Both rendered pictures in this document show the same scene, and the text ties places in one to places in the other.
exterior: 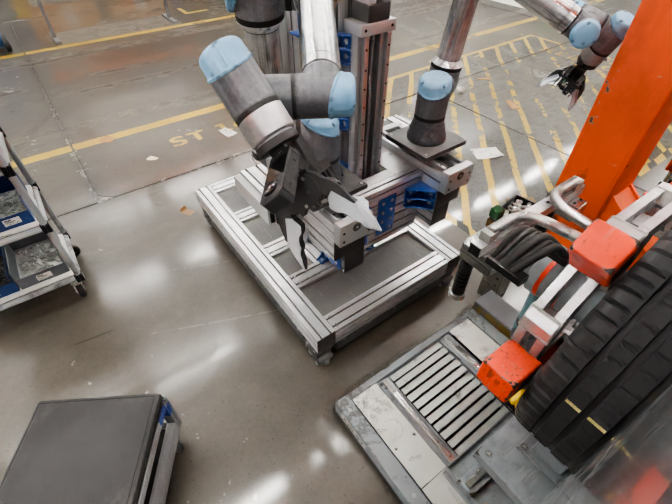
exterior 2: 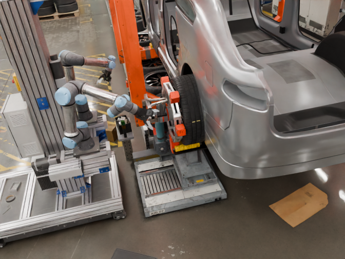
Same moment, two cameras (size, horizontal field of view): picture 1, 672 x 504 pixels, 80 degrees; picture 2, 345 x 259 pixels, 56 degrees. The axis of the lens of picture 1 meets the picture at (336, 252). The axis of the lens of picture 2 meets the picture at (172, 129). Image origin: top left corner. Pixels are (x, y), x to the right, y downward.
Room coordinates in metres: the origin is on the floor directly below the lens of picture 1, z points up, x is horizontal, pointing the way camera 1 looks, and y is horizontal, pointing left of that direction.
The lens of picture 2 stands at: (-0.55, 1.80, 2.43)
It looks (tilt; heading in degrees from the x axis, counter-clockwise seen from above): 33 degrees down; 296
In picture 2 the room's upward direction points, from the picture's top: 6 degrees counter-clockwise
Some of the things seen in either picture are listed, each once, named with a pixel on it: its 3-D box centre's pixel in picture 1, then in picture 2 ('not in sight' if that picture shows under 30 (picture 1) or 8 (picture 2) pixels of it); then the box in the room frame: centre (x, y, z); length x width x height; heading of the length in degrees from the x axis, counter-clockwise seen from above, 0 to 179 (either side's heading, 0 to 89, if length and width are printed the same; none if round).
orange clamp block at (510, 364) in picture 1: (507, 369); (180, 130); (0.41, -0.35, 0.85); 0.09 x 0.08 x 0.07; 126
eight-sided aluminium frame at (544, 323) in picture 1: (589, 297); (171, 112); (0.60, -0.60, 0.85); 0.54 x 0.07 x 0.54; 126
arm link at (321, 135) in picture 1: (318, 134); (81, 130); (1.14, 0.05, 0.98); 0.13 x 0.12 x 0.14; 94
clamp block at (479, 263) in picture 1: (481, 254); (152, 118); (0.67, -0.35, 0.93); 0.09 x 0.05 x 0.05; 36
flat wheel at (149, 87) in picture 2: not in sight; (163, 86); (1.35, -1.97, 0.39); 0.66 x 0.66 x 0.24
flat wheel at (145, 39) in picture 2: not in sight; (141, 43); (2.53, -3.60, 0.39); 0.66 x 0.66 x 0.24
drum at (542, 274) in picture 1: (561, 279); (164, 114); (0.66, -0.56, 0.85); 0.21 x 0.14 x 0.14; 36
